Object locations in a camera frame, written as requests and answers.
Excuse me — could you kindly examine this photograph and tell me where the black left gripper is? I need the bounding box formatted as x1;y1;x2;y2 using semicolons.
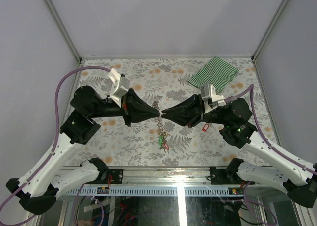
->
90;88;161;126

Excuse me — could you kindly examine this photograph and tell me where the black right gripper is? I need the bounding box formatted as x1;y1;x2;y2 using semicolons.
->
161;94;230;128

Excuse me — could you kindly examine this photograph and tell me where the metal key organizer ring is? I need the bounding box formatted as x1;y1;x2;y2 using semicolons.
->
151;100;170;140

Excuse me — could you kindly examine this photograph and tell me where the green key tag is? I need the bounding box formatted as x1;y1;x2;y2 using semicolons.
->
158;135;165;147

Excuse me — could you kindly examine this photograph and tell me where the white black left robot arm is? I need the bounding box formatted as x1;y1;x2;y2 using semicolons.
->
6;86;159;215

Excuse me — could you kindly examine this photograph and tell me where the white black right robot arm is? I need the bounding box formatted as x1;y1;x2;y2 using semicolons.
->
162;95;317;208

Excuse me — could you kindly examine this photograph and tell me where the key with red tag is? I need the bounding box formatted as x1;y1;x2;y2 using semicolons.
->
202;123;211;132

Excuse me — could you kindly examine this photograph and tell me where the floral tablecloth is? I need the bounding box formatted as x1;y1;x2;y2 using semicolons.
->
67;58;265;167

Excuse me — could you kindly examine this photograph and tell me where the green white striped cloth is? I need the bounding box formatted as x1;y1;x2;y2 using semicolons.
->
188;56;239;94

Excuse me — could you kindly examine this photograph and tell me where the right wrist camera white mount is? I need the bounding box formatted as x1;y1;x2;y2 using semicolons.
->
200;84;226;114

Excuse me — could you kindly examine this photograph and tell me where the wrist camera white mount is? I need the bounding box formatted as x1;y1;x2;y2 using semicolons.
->
200;84;226;114
108;69;130;107

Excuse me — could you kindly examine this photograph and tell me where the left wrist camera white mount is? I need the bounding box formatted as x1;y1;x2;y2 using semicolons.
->
108;69;130;107

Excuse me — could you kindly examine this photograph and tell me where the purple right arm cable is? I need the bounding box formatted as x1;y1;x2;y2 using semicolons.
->
222;84;317;174

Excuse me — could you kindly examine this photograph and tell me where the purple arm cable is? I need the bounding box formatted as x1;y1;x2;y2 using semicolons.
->
0;66;112;223
222;84;317;174

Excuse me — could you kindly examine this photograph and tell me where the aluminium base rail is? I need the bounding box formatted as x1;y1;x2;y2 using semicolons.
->
56;165;304;196

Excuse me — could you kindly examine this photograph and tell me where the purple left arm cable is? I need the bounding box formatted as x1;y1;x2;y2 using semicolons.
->
0;66;112;223

